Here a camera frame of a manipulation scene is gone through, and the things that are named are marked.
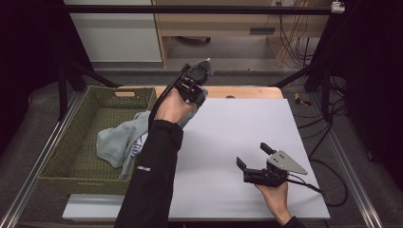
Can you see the wooden desk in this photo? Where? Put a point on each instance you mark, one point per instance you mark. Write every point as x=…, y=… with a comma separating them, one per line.
x=221, y=25

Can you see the person's right hand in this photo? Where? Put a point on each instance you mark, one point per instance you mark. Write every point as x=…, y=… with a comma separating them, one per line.
x=276, y=199

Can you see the white cabinet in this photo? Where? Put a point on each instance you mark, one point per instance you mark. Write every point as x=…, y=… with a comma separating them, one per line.
x=117, y=34

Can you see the light blue-grey cloth garment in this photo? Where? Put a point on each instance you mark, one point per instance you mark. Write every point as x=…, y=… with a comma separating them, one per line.
x=118, y=142

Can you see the black metal stand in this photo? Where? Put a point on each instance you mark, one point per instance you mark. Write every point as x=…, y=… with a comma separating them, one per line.
x=316, y=72
x=72, y=79

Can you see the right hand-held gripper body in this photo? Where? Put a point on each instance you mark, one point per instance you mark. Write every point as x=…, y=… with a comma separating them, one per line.
x=272, y=171

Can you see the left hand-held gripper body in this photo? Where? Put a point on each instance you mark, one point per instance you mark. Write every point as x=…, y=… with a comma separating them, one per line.
x=194, y=76

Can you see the aluminium frame rail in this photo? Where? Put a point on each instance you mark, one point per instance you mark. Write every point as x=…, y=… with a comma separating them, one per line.
x=34, y=158
x=351, y=171

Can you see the white plug adapter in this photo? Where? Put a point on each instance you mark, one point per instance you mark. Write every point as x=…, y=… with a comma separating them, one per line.
x=337, y=7

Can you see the black horizontal frame bar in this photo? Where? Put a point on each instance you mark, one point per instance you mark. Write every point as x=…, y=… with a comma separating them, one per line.
x=190, y=9

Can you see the yellow and black tape piece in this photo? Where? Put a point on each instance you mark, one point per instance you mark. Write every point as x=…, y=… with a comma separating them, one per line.
x=301, y=100

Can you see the person's left hand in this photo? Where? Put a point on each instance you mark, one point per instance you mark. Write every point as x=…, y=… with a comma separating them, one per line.
x=173, y=108

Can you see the green woven basket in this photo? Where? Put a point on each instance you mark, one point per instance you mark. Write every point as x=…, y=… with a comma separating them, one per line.
x=82, y=158

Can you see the white table mat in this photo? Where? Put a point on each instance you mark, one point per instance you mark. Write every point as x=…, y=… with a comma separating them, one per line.
x=240, y=142

